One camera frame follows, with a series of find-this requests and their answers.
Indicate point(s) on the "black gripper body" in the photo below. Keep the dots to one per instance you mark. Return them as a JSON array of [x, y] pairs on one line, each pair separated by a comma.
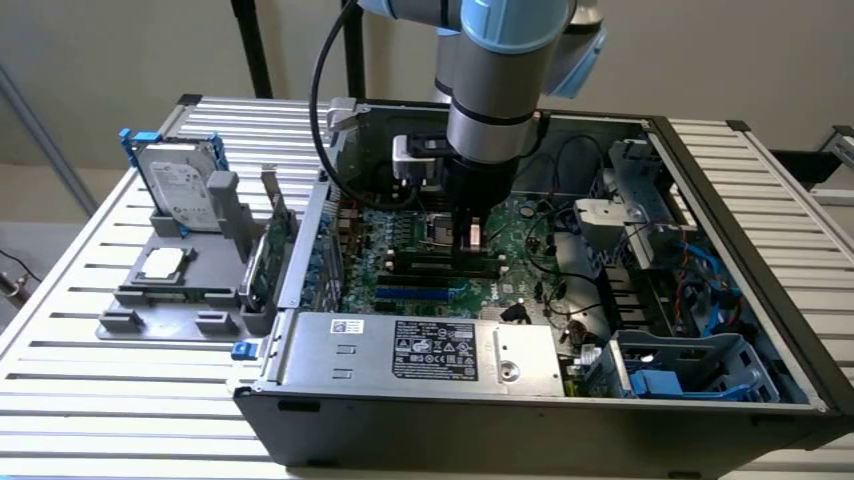
[[480, 185]]

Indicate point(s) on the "green RAM stick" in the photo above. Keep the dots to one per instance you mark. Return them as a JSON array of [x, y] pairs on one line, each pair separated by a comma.
[[427, 259]]

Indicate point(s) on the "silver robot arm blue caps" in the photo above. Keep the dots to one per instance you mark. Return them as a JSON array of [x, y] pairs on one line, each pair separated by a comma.
[[496, 65]]

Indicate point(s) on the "black RAM slot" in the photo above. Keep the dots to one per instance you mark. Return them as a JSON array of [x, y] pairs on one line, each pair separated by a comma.
[[414, 269], [407, 276]]

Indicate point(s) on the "blue expansion slot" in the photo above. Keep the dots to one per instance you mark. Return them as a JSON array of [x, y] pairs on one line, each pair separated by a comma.
[[410, 293]]

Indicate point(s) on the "green motherboard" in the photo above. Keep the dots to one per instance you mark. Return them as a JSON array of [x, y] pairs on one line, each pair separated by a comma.
[[514, 280]]

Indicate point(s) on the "grey plastic fan shroud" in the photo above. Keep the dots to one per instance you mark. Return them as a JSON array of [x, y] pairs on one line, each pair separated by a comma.
[[603, 210]]

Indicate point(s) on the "silver metal drive cage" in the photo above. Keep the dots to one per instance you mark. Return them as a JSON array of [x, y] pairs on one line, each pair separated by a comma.
[[641, 195]]

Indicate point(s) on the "silver power supply unit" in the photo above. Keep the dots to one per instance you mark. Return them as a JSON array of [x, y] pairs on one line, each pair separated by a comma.
[[374, 355]]

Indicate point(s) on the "green graphics card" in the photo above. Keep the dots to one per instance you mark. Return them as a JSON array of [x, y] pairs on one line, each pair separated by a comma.
[[270, 250]]

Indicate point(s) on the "black stand pole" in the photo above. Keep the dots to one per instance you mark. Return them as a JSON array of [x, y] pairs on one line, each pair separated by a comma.
[[355, 55], [255, 45]]

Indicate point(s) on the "blue plastic connector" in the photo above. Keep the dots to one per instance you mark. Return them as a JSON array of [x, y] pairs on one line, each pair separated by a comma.
[[655, 384]]

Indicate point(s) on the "open black PC case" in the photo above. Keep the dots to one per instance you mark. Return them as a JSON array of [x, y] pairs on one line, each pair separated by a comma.
[[534, 430]]

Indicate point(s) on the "blue case latch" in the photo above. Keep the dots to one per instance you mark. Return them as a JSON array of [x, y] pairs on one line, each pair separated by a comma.
[[243, 349]]

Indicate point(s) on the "blue grey disk bay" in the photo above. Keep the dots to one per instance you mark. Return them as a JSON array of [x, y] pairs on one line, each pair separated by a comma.
[[721, 360]]

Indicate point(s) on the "silver CPU chip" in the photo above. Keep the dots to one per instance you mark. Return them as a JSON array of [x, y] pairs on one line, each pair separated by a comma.
[[162, 262]]

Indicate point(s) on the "grey parts rack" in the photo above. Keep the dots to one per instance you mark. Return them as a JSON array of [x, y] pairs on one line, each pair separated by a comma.
[[167, 300]]

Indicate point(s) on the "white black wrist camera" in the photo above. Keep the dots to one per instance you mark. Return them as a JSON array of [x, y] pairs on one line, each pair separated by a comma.
[[419, 152]]

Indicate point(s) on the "hard disk in blue bracket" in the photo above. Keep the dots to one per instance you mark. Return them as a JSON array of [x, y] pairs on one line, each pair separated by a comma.
[[180, 190]]

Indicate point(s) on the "aluminium frame profile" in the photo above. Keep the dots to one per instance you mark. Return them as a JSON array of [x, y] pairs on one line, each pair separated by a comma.
[[834, 165]]

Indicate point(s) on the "grey wall rail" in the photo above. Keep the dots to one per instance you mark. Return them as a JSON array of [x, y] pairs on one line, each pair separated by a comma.
[[40, 135]]

